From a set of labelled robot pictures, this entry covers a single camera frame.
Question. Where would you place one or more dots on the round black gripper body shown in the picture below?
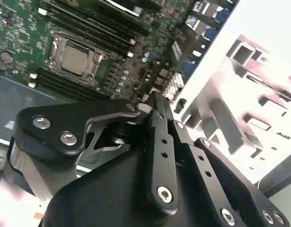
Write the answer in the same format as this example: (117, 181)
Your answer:
(107, 194)

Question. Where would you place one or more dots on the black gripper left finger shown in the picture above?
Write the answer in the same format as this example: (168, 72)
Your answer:
(53, 125)

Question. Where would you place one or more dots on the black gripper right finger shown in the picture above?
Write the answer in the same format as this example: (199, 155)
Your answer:
(204, 165)

